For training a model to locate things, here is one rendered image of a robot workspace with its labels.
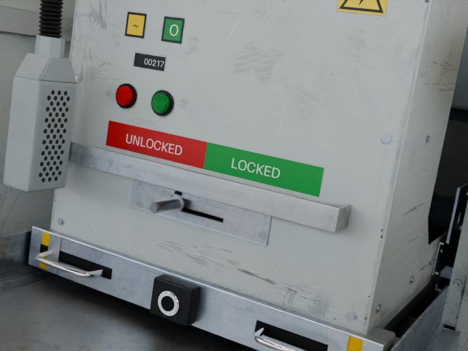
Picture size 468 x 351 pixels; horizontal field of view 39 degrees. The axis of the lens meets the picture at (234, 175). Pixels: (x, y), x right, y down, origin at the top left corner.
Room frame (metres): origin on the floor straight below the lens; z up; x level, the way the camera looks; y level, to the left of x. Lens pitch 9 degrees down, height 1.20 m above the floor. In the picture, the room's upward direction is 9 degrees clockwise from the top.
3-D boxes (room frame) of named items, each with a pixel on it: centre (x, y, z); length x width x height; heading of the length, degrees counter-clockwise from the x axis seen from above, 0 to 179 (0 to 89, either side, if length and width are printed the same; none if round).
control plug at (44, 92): (0.86, 0.26, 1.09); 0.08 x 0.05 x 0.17; 153
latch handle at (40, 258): (0.89, 0.21, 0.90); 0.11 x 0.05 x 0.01; 63
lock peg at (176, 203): (0.82, 0.08, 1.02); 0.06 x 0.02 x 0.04; 153
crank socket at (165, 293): (0.81, 0.05, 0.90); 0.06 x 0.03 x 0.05; 63
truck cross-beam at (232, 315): (0.84, 0.03, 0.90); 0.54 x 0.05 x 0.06; 63
